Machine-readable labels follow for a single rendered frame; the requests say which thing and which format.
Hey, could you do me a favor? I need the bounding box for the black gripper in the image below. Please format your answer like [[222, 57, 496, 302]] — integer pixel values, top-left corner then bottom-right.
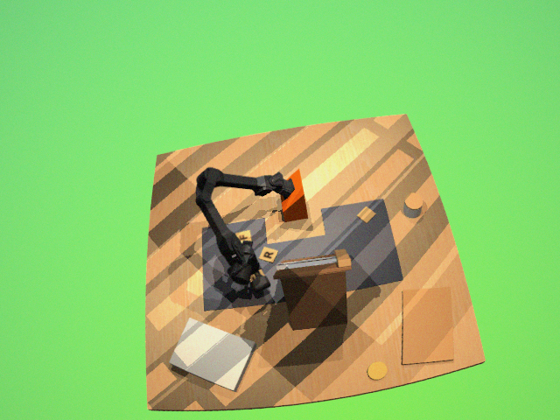
[[251, 258, 270, 293]]

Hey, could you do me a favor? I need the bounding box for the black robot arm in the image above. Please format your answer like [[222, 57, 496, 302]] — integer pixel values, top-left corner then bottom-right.
[[195, 166, 295, 285]]

